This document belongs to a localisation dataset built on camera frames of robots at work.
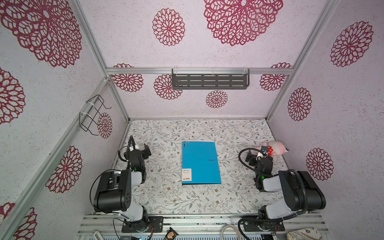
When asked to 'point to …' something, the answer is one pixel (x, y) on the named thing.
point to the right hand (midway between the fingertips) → (259, 150)
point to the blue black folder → (199, 163)
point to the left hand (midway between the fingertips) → (137, 149)
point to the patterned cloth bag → (307, 233)
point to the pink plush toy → (275, 148)
